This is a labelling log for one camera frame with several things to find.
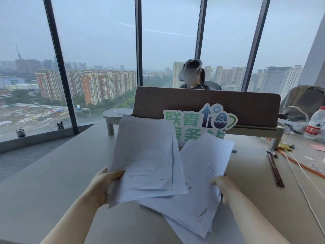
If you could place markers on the yellow small item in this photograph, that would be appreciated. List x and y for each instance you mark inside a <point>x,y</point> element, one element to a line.
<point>286,146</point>

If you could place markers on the person's right hand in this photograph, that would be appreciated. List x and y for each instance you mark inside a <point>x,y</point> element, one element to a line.
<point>227,188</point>

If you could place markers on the grey office chair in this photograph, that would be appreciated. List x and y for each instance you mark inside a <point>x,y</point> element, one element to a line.
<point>214,85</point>

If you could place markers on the person's right forearm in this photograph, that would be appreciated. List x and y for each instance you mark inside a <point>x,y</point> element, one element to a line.
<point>256,221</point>

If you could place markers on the person's left hand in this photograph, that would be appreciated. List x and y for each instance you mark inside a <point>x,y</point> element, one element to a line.
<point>99,186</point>

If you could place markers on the grey desk riser shelf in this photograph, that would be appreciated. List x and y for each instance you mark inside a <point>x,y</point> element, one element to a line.
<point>254,132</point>

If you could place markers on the person's left forearm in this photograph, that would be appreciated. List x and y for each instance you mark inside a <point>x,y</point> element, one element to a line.
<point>73,221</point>

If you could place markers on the person's left thumb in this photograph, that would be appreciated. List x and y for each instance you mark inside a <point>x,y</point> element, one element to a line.
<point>116,175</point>

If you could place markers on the white paper sheet sparse print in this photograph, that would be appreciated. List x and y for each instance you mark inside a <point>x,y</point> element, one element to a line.
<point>203,160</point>

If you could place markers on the green white cutout sign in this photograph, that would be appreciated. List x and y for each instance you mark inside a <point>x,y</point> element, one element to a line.
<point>200,121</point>

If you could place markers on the person's right thumb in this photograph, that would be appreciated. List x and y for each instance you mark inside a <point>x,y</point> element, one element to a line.
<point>216,182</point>

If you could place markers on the white paper sheets underneath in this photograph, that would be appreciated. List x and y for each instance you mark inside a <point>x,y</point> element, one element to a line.
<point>172,213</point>

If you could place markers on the grey rounded desk riser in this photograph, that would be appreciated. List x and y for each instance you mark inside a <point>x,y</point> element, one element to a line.
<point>114,116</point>

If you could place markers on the white headset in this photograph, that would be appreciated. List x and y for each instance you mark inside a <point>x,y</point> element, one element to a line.
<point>184,73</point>

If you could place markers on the pink paper note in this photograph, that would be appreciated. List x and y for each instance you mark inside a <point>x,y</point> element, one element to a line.
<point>318,147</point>

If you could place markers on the large white printed paper sheet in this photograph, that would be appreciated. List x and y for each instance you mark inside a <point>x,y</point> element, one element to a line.
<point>179,180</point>

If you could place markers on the brown pen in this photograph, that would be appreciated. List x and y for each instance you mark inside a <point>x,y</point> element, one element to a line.
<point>275,170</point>

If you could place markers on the small white printed paper sheet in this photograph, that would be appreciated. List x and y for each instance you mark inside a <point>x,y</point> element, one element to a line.
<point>144,154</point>

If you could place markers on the clear water bottle red label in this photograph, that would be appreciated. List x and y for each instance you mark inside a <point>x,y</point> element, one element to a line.
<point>314,124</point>

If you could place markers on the small black clip holder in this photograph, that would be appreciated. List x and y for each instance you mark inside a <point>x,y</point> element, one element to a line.
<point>60,125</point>

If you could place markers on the olive grey jacket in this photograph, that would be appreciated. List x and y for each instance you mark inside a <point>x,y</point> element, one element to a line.
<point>304,99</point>

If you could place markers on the brown desk divider panel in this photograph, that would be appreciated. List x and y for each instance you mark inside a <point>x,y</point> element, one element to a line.
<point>198,104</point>

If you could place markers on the black mesh pen cup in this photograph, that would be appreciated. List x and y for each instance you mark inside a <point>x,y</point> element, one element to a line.
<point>20,133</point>

